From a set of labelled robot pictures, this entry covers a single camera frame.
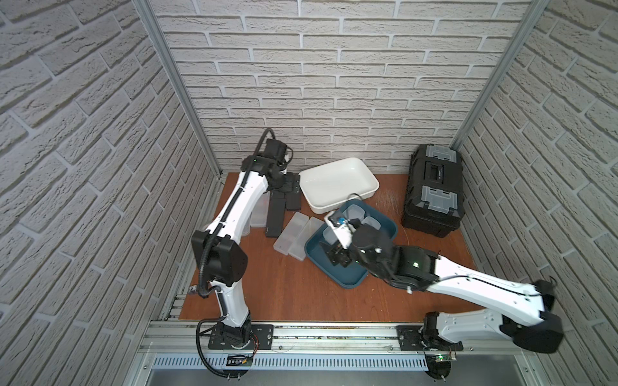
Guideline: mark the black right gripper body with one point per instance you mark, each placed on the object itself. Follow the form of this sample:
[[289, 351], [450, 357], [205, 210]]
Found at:
[[343, 256]]

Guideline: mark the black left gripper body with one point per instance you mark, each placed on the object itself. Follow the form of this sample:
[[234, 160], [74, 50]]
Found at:
[[285, 201]]

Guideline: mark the clear pencil case rounded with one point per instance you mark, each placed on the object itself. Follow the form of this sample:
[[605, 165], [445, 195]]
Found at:
[[329, 236], [354, 213], [370, 221]]

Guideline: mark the clear pencil case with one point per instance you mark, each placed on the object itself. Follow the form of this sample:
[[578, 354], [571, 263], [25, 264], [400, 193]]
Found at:
[[259, 215], [297, 250], [290, 234]]

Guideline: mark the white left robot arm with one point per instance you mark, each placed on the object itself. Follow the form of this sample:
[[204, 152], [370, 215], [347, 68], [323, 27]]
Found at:
[[220, 260]]

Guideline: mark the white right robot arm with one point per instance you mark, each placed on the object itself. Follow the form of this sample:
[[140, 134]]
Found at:
[[521, 312]]

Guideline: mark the black pencil case far right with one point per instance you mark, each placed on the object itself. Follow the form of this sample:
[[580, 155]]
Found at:
[[293, 200]]

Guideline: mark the black pencil case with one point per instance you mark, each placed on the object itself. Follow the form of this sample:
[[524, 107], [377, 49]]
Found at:
[[293, 200], [276, 214]]

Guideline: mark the black pencil case near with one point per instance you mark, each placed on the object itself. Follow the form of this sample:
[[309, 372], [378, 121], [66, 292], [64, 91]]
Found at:
[[276, 214]]

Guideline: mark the teal plastic tray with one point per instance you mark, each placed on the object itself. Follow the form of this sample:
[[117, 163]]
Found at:
[[353, 275]]

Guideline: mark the white plastic tray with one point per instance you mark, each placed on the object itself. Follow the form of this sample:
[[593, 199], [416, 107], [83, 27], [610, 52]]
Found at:
[[328, 186]]

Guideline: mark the black plastic toolbox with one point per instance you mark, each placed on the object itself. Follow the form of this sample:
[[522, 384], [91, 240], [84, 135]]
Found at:
[[433, 201]]

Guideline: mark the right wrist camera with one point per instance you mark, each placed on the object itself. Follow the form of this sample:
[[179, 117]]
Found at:
[[340, 226]]

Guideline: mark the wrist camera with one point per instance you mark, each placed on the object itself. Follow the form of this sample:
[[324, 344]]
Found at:
[[340, 226], [279, 152]]

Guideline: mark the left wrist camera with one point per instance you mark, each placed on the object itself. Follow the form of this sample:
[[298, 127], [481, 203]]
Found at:
[[279, 152]]

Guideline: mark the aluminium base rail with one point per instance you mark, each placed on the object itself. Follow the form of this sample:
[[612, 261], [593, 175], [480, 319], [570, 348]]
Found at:
[[290, 338]]

